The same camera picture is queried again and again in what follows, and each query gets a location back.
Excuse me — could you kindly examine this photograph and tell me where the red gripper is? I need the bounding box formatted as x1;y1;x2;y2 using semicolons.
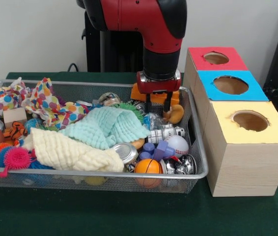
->
137;71;183;113

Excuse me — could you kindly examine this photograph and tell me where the orange rubber toy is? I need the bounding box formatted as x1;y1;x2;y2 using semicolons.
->
130;83;181;106

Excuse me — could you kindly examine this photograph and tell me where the wooden box with three holes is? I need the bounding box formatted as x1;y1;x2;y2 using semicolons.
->
184;46;278;198

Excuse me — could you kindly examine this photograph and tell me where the clear mesh bin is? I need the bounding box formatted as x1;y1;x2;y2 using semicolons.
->
0;79;209;193

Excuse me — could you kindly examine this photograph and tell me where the green spiky ball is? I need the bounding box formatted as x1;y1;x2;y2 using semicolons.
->
113;102;144;122

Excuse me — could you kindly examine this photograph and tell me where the white ball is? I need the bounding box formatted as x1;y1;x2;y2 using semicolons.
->
165;135;190;158

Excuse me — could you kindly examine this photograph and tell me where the mint green cloth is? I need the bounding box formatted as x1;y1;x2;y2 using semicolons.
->
59;107;151;150

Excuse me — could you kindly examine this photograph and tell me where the silver can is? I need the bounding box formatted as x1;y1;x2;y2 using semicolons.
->
112;143;139;165

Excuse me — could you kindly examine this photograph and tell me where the small orange basketball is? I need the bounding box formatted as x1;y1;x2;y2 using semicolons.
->
134;158;164;188

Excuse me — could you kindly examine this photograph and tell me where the cream yellow cloth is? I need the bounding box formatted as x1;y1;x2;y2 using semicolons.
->
23;127;125;173

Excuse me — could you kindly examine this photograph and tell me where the polka dot cloth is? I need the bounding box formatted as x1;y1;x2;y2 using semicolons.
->
22;77;92;130

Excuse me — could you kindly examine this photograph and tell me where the pink spiky ball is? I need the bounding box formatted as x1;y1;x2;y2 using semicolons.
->
0;146;33;178

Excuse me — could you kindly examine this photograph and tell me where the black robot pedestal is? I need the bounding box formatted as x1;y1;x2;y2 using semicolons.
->
83;10;145;74

